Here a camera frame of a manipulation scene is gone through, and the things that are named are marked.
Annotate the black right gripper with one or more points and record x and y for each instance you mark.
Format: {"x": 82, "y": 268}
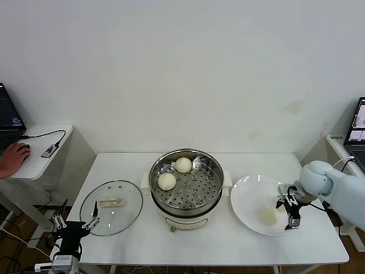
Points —
{"x": 293, "y": 204}

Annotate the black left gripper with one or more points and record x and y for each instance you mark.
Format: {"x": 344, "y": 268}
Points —
{"x": 71, "y": 235}

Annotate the white steamed baozi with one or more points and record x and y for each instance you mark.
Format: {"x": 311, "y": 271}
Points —
{"x": 268, "y": 216}
{"x": 281, "y": 209}
{"x": 166, "y": 181}
{"x": 183, "y": 165}

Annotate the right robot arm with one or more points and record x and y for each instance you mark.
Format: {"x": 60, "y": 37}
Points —
{"x": 342, "y": 185}

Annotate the stainless steel steamer basket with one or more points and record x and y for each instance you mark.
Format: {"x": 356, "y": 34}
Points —
{"x": 205, "y": 197}

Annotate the person's bare hand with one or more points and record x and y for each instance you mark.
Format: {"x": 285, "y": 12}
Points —
{"x": 15, "y": 158}

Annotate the white round plate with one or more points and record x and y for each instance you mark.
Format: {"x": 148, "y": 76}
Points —
{"x": 242, "y": 218}

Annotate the small silver USB device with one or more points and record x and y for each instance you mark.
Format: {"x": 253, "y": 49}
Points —
{"x": 48, "y": 151}

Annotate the white side table with label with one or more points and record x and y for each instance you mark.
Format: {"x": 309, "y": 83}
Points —
{"x": 336, "y": 148}

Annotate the black computer mouse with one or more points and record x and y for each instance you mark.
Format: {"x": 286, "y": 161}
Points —
{"x": 27, "y": 146}

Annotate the small printed table label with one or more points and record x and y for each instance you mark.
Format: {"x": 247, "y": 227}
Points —
{"x": 336, "y": 138}

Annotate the cream electric cooker pot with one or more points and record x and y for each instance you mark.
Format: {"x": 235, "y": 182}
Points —
{"x": 185, "y": 221}

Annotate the black laptop with dark screen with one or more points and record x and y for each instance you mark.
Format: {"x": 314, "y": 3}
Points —
{"x": 8, "y": 114}

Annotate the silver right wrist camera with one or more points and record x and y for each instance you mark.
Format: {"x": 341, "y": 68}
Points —
{"x": 283, "y": 190}

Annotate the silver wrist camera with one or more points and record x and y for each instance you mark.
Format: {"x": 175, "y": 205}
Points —
{"x": 283, "y": 190}
{"x": 43, "y": 267}

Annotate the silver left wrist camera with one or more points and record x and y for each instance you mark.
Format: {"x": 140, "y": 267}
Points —
{"x": 43, "y": 267}

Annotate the grey laptop showing camera views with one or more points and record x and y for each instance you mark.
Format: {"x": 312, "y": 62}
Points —
{"x": 356, "y": 134}

